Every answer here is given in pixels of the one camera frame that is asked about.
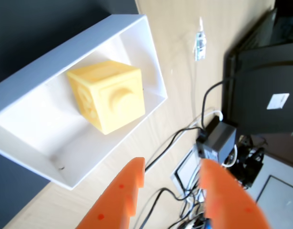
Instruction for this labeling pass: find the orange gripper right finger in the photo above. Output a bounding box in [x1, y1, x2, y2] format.
[198, 159, 273, 229]

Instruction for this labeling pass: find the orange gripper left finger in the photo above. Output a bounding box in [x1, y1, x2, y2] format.
[76, 156, 146, 229]

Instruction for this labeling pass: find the yellow embossed cube block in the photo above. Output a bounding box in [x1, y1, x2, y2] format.
[66, 60, 146, 135]

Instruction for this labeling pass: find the white rectangular open box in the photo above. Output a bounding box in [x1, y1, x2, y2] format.
[0, 14, 168, 191]

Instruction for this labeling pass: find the black power adapter brick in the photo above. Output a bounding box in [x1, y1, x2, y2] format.
[195, 121, 238, 164]

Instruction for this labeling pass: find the white sticker label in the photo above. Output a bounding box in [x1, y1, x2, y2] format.
[266, 93, 290, 110]

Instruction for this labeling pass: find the black monitor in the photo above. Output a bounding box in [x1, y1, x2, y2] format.
[222, 0, 293, 137]

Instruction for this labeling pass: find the small clear plastic packet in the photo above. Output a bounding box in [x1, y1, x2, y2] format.
[192, 16, 207, 62]

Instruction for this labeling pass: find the black cable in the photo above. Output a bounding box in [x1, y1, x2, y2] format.
[133, 187, 189, 229]
[202, 80, 234, 131]
[144, 127, 207, 173]

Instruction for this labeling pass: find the grey desk cable grommet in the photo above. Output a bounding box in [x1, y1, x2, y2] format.
[170, 147, 203, 193]

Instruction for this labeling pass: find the white cable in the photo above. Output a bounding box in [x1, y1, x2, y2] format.
[188, 109, 224, 128]

